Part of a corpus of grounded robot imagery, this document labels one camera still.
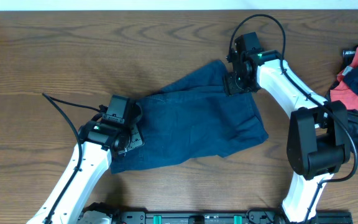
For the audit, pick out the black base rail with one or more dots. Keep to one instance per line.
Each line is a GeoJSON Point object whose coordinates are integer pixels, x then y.
{"type": "Point", "coordinates": [103, 213]}

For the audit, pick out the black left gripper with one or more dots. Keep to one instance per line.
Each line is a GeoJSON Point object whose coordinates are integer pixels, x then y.
{"type": "Point", "coordinates": [138, 140]}

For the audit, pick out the dark blue denim shorts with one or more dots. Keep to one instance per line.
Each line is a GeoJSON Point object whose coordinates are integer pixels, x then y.
{"type": "Point", "coordinates": [191, 118]}

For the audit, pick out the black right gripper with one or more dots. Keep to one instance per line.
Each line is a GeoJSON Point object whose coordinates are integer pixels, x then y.
{"type": "Point", "coordinates": [231, 88]}

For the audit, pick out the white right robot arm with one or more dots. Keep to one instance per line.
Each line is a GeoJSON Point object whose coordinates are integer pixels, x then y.
{"type": "Point", "coordinates": [318, 140]}

